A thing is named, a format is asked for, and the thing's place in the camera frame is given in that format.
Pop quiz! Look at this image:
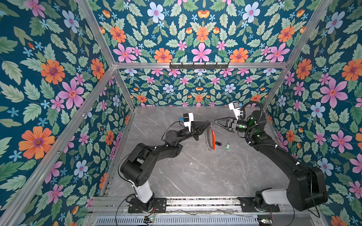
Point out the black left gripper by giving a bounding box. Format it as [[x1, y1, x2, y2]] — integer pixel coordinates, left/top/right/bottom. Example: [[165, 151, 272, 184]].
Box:
[[176, 121, 209, 144]]

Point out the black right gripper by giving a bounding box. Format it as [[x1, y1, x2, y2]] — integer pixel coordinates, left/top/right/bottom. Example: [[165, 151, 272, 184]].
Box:
[[216, 117, 255, 136]]

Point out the metal keyring holder red handle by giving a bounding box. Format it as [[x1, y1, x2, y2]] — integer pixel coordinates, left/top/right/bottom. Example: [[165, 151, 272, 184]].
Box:
[[205, 126, 216, 151]]

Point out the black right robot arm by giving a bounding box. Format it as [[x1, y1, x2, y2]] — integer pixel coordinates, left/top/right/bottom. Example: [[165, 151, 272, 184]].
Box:
[[215, 102, 328, 211]]

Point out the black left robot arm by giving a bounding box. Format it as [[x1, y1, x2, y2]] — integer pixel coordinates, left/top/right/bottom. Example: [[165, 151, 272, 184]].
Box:
[[118, 121, 211, 205]]

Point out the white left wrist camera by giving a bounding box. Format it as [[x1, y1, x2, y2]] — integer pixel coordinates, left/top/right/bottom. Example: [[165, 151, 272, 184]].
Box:
[[183, 113, 194, 132]]

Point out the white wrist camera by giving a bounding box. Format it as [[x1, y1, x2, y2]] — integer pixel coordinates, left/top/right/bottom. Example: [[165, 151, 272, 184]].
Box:
[[228, 101, 242, 120], [183, 113, 194, 132]]

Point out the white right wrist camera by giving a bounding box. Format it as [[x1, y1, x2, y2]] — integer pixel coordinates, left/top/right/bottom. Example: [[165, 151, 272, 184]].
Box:
[[228, 101, 242, 120]]

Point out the black hook rail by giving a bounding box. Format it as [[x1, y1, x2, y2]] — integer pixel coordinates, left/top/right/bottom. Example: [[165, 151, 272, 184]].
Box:
[[169, 62, 229, 70]]

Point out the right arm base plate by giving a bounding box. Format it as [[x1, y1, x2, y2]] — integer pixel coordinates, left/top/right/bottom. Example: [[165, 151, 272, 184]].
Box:
[[237, 197, 281, 212]]

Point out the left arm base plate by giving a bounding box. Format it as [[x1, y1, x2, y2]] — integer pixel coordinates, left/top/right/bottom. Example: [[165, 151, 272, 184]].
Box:
[[128, 198, 167, 213]]

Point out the aluminium mounting rail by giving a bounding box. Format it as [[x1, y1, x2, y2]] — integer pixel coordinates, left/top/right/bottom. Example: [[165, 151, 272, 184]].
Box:
[[86, 196, 321, 217]]

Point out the white vented cable duct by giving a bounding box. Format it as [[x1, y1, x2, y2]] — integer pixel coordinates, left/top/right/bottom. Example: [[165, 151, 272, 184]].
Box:
[[94, 215, 259, 226]]

